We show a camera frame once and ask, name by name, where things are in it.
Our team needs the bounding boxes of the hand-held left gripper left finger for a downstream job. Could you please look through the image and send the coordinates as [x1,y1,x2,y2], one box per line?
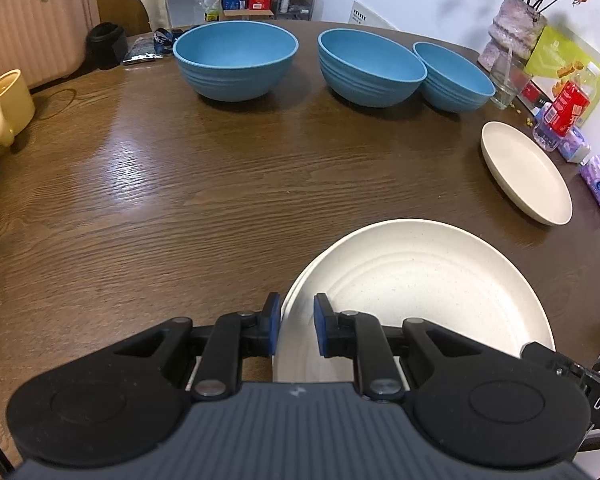
[102,292,282,403]

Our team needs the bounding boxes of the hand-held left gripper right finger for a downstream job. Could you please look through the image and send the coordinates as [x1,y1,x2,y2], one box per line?
[314,292,501,403]

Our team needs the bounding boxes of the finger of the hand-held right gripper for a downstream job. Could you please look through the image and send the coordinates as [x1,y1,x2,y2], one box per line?
[520,341,588,380]

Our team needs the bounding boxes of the cream plate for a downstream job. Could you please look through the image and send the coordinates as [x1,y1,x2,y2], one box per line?
[272,245,331,383]
[481,121,573,226]
[275,218,556,393]

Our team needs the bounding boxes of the blue bowl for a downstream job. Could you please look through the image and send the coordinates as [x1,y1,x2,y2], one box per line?
[317,28,428,108]
[172,21,300,102]
[412,41,496,113]

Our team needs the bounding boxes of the red label bottle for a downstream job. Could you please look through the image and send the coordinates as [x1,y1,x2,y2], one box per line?
[532,61,600,153]

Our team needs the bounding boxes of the dark red small box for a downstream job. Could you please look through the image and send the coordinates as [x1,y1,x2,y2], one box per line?
[520,80,551,111]

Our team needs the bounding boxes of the drinking glass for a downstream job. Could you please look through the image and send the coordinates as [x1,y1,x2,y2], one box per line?
[490,47,531,110]

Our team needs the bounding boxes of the yellow green box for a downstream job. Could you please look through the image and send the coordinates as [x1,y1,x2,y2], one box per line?
[524,25,600,126]

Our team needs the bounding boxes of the white printed board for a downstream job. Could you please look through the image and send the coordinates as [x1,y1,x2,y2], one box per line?
[350,1,396,31]

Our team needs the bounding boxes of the black cup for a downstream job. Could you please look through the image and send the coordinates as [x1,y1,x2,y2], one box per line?
[89,22,128,71]

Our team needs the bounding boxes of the pink mottled vase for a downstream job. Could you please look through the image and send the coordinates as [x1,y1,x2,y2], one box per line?
[477,0,548,73]

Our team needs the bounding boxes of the yellow mug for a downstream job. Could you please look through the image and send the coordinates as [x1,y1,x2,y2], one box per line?
[0,69,36,147]

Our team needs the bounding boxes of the pink suitcase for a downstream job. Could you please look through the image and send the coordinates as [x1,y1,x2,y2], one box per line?
[0,0,101,93]

